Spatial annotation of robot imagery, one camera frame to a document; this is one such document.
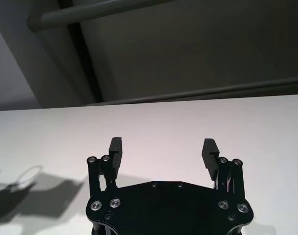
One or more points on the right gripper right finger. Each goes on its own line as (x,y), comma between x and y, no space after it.
(210,159)

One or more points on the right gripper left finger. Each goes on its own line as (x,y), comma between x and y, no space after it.
(115,159)

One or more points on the thick grey horizontal pipe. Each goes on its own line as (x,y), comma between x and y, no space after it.
(65,14)

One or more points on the thin dark grey rail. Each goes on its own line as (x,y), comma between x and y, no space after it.
(212,91)

